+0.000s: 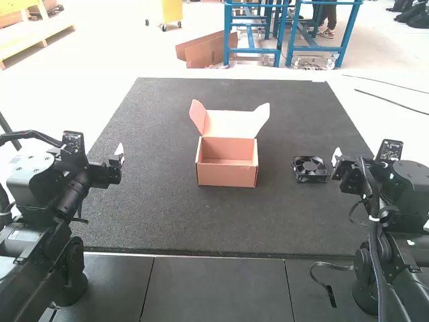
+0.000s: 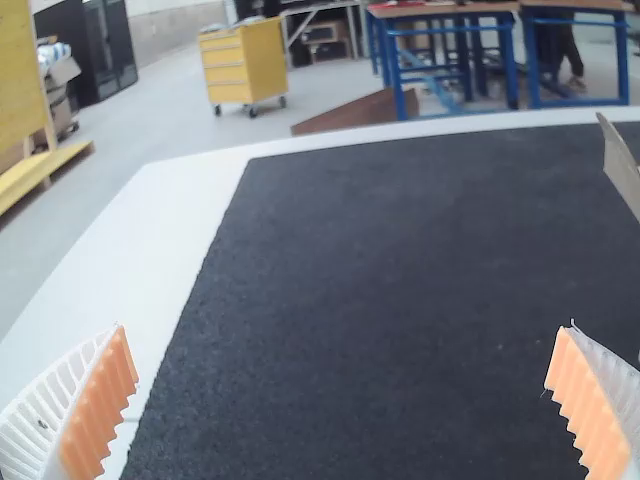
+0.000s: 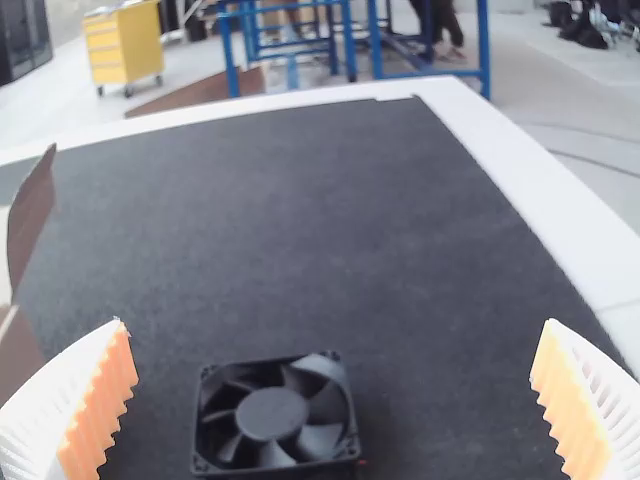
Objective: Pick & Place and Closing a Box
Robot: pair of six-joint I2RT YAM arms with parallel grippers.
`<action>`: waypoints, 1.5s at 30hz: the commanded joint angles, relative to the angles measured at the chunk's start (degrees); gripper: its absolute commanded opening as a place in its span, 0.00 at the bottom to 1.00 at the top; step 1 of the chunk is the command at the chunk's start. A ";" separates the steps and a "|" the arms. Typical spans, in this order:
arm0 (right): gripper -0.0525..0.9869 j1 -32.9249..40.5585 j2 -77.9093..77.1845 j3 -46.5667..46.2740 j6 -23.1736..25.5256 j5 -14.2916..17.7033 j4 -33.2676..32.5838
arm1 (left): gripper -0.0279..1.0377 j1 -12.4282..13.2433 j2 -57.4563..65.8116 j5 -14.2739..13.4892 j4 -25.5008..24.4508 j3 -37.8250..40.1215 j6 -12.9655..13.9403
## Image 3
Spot yellow wheeled cabinet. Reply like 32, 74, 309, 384
81, 0, 166, 99

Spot black mat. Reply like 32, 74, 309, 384
9, 96, 627, 480

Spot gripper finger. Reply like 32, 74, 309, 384
0, 317, 141, 480
528, 317, 640, 480

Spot brown board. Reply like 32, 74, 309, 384
123, 63, 267, 120

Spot black square fan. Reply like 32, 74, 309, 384
189, 349, 364, 479

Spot cardboard box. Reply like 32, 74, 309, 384
0, 142, 60, 401

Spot dark cabinet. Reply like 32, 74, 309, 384
0, 0, 54, 89

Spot black bags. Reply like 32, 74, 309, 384
542, 0, 640, 51

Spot blue metal frame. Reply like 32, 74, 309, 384
216, 0, 494, 101

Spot person's legs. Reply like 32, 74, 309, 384
409, 0, 469, 64

